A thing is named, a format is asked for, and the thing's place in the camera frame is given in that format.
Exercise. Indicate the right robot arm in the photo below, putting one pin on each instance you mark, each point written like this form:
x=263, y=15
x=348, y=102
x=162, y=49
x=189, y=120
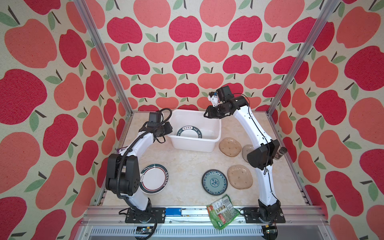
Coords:
x=261, y=158

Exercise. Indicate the right aluminium corner post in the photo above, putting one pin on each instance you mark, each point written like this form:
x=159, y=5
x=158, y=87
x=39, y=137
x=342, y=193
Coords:
x=319, y=24

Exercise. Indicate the clear glass plate upper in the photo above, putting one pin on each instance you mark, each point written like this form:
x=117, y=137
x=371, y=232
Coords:
x=230, y=147

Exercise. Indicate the dark spice jar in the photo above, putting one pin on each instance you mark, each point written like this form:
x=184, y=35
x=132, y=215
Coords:
x=280, y=153

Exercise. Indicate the clear glass plate right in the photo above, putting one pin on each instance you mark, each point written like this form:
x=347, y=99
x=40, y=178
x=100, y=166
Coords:
x=246, y=150

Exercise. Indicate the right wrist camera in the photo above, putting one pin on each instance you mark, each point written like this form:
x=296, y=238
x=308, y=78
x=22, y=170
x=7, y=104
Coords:
x=221, y=95

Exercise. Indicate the white plate red green stripes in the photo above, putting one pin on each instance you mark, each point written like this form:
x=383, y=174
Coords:
x=154, y=178

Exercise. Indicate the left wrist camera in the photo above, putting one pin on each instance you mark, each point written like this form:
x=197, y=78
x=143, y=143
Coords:
x=155, y=118

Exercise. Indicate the left aluminium corner post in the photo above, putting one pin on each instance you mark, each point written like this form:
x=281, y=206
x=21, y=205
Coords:
x=103, y=53

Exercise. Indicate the green rim plate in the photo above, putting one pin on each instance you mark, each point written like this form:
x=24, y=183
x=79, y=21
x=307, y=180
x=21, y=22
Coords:
x=189, y=132

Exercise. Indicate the green snack packet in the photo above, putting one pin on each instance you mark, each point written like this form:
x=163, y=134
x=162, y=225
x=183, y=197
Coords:
x=222, y=212

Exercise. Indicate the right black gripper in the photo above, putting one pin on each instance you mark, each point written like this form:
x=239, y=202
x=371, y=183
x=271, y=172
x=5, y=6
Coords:
x=210, y=114

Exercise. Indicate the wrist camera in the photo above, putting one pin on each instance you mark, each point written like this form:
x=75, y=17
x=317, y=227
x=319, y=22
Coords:
x=221, y=95
x=155, y=118

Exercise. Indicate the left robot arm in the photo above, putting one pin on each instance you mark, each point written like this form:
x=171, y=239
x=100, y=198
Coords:
x=123, y=173

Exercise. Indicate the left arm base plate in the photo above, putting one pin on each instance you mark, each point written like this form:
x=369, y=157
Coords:
x=157, y=215

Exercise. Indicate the teal patterned small plate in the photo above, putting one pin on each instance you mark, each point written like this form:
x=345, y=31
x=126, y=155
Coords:
x=214, y=182

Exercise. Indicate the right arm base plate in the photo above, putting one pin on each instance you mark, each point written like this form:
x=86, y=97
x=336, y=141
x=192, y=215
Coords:
x=263, y=215

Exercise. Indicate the purple candy bag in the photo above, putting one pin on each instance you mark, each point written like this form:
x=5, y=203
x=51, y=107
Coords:
x=121, y=150

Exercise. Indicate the aluminium front rail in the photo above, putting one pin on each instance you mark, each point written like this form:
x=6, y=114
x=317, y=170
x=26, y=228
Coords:
x=108, y=223

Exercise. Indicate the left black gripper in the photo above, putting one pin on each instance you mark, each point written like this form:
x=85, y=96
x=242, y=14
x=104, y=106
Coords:
x=168, y=129

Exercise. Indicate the aluminium corner post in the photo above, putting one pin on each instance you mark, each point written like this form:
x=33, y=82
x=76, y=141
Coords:
x=319, y=24
x=103, y=53

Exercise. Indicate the clear glass plate lower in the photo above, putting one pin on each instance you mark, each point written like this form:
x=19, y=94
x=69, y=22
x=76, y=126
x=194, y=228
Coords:
x=240, y=177

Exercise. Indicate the white plastic bin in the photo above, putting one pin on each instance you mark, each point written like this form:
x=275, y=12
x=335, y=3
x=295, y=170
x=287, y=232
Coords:
x=211, y=130

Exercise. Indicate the blue label block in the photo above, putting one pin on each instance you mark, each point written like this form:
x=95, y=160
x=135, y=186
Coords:
x=173, y=212

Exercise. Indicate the clear glass plate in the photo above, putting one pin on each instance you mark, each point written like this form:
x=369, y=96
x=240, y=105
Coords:
x=246, y=150
x=230, y=147
x=240, y=177

